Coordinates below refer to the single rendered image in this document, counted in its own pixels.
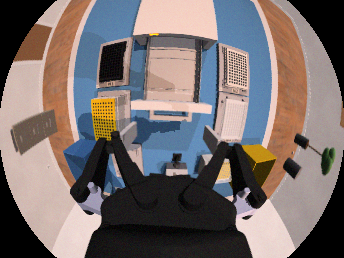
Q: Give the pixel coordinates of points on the dark blue bench mat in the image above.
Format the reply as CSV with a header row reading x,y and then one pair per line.
x,y
238,25

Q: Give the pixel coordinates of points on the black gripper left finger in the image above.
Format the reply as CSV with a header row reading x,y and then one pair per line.
x,y
88,190

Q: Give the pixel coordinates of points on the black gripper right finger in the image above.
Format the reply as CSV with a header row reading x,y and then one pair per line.
x,y
248,196

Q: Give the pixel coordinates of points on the yellow open-top bin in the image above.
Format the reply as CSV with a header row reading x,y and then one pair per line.
x,y
256,155

